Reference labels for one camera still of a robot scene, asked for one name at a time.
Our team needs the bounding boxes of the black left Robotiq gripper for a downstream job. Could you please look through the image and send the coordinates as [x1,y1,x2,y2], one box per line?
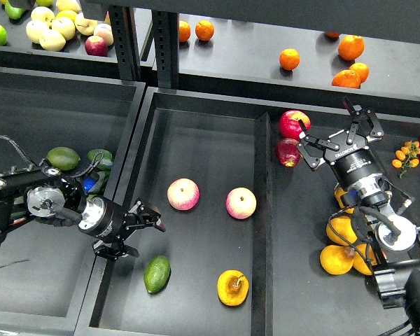
[78,197,166,260]

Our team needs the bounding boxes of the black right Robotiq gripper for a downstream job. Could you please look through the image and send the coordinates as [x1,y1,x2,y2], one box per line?
[296,97,384,196]

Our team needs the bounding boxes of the yellow pear with stem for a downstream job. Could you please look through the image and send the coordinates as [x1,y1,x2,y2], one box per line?
[217,269,250,307]

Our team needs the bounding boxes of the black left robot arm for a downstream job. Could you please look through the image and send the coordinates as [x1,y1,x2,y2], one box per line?
[0,135,165,260]

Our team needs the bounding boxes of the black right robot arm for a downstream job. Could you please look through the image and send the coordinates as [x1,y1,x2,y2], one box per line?
[297,98,420,335]

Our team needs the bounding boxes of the yellow pear top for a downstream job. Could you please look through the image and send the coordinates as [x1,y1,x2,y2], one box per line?
[334,186,354,209]

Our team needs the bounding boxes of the yellow pear upper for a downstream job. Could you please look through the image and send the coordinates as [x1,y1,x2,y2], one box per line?
[325,216,358,246]

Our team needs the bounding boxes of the yellow pear lower middle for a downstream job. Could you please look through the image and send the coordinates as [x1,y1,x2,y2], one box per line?
[353,244,377,276]

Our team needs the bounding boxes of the pale yellow pear front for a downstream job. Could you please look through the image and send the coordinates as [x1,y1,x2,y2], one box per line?
[39,29,67,52]

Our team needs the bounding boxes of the pale yellow pear right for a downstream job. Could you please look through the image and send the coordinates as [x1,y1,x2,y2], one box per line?
[74,12,98,36]

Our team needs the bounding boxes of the pale yellow pear centre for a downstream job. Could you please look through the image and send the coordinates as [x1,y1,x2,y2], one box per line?
[51,17,76,41]

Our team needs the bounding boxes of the pale yellow pear left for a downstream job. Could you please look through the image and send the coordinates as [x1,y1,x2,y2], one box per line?
[26,20,50,44]

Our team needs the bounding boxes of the large red apple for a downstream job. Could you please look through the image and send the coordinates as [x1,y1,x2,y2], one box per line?
[279,110,311,141]

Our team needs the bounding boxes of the orange right front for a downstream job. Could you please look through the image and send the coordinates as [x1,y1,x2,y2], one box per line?
[331,69,361,88]

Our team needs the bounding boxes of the dark red apple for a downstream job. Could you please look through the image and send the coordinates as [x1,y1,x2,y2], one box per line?
[275,138,301,168]

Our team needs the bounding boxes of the orange right small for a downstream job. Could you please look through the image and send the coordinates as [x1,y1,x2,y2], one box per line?
[349,62,370,83]

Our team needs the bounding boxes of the pink apple left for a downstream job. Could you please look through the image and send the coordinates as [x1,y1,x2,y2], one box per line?
[167,178,200,211]

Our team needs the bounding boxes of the pink apple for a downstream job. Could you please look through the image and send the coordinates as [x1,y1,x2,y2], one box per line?
[225,188,257,220]
[167,178,200,211]

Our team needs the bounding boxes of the orange cherry tomato bunch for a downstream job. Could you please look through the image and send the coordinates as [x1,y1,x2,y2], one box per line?
[391,141,420,179]

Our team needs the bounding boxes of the orange on shelf centre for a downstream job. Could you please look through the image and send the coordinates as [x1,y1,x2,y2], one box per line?
[279,48,300,71]

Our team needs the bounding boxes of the orange on shelf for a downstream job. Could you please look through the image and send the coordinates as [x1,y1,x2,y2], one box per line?
[195,20,215,41]
[279,48,300,71]

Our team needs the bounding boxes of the large orange right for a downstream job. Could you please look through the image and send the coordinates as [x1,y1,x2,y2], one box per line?
[338,35,365,61]

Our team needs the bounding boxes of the black centre tray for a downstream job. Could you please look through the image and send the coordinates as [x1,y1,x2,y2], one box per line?
[75,87,407,335]

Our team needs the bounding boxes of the black tray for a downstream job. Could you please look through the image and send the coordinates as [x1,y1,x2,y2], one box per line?
[75,87,407,335]
[0,67,146,335]

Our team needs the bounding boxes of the black left tray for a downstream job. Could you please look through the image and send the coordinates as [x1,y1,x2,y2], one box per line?
[0,67,146,335]

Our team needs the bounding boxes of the pink apple right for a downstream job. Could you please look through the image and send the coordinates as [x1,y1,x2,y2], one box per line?
[225,188,257,220]

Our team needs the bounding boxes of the black tray divider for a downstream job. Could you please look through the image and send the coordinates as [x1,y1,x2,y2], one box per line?
[251,113,273,335]

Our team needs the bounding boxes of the orange on shelf left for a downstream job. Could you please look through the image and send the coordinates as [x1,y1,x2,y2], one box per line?
[195,20,215,41]

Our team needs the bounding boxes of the orange half hidden left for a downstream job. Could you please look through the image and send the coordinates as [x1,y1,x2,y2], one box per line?
[178,20,191,43]

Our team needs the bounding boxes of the red apple on shelf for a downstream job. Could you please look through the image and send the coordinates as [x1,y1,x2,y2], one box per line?
[85,35,109,57]

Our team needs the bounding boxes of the pink peach on shelf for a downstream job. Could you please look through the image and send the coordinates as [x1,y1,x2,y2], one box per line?
[93,23,114,46]

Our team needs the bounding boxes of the black perforated shelf post right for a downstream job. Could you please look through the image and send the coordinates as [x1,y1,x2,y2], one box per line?
[151,10,179,89]

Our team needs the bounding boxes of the black perforated shelf post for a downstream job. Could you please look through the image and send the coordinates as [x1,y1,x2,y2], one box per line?
[151,10,179,89]
[108,5,141,81]

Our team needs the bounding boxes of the black perforated shelf post left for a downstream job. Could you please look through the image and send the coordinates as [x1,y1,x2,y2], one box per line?
[108,5,141,81]

